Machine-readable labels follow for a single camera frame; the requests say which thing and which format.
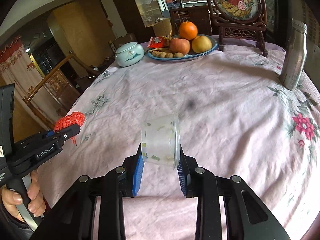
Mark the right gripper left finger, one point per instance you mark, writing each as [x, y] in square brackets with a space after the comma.
[73, 216]

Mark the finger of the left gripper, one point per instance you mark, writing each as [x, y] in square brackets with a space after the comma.
[64, 134]

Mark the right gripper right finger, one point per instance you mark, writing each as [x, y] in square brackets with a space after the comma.
[247, 217]

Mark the red foam fruit net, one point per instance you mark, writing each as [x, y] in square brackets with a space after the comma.
[75, 118]

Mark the clear plastic cup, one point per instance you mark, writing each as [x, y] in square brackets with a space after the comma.
[160, 141]

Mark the wooden armchair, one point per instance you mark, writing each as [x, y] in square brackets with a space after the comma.
[59, 88]

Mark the pink floral tablecloth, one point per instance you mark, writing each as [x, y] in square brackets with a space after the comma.
[235, 118]

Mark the light blue ceramic jar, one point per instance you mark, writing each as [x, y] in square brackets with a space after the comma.
[129, 54]

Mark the red snack packet on plate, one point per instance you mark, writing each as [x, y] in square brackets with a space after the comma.
[159, 42]

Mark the red apple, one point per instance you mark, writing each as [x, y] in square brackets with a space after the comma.
[180, 45]

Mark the glass display cabinet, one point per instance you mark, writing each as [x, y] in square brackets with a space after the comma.
[145, 2]

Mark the stainless steel bottle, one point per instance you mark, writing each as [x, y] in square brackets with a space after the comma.
[295, 56]

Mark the orange fruit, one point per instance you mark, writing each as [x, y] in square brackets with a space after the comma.
[188, 30]

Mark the yellow pear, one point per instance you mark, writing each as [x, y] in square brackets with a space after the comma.
[200, 44]

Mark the blue rimmed fruit plate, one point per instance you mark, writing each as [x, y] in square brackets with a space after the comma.
[190, 56]

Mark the dark wooden dining table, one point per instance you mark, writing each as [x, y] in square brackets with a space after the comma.
[199, 15]

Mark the carved wooden embroidery screen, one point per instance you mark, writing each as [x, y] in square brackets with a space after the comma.
[240, 19]

